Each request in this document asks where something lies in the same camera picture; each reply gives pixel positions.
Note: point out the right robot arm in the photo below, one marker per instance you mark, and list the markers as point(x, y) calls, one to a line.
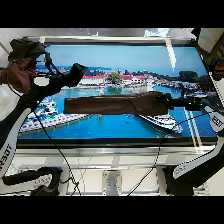
point(200, 166)

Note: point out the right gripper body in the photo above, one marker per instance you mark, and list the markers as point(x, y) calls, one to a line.
point(185, 103)

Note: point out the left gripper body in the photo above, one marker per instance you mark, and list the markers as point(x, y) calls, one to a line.
point(78, 73)

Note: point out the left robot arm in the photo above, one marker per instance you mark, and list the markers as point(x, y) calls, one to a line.
point(13, 133)

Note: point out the person's hand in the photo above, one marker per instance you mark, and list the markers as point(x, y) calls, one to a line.
point(16, 76)

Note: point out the dark garment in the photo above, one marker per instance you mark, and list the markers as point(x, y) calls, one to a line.
point(26, 49)

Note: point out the grey-brown shirt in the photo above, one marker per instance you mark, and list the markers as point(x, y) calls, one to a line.
point(116, 104)

